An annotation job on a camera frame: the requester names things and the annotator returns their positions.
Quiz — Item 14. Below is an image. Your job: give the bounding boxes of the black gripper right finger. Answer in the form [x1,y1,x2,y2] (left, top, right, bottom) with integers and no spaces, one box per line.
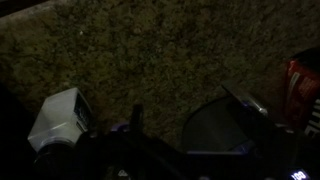
[180,79,270,156]

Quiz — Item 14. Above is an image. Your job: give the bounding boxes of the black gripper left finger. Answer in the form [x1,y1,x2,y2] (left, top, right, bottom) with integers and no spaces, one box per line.
[112,103,146,140]

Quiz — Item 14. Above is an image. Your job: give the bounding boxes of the small white carton box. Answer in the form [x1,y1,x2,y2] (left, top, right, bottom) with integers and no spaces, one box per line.
[27,87,95,153]

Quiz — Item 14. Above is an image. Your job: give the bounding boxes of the black air fryer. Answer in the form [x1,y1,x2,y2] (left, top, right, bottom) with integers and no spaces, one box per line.
[256,123,320,180]

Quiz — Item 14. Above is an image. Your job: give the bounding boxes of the red coffee package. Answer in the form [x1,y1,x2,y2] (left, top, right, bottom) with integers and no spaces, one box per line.
[283,49,320,133]

